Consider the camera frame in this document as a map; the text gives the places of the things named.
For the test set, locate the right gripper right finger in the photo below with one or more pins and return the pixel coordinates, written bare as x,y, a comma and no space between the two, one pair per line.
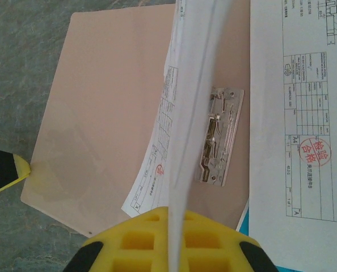
214,246

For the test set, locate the paper with small drawings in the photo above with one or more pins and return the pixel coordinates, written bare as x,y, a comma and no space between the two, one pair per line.
191,85

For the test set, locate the metal folder clip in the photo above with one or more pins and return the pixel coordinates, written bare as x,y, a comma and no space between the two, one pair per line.
228,127

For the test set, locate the paper with L-shaped drawing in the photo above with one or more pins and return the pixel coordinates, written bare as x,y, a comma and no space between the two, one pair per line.
313,113

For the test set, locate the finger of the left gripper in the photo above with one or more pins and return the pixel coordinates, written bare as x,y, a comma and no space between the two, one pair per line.
4,170

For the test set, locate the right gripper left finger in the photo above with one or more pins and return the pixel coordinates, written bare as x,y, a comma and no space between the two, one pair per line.
134,241

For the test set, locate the pink file folder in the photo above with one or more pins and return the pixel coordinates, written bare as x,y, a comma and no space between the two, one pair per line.
100,99

